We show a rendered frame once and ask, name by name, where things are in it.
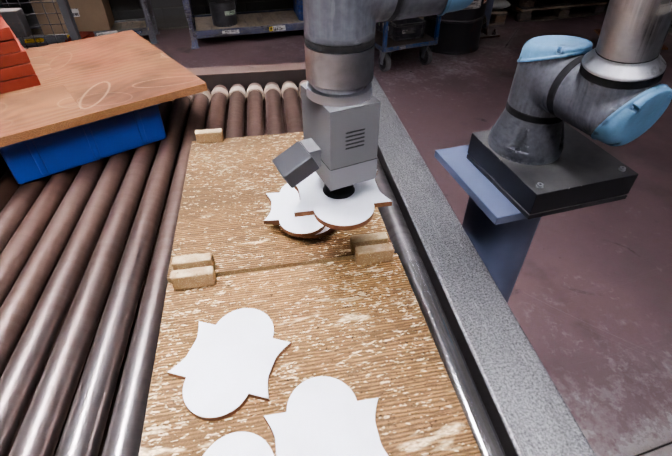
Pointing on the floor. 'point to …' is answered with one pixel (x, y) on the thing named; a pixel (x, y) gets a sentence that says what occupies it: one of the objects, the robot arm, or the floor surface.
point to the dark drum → (463, 19)
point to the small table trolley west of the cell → (404, 46)
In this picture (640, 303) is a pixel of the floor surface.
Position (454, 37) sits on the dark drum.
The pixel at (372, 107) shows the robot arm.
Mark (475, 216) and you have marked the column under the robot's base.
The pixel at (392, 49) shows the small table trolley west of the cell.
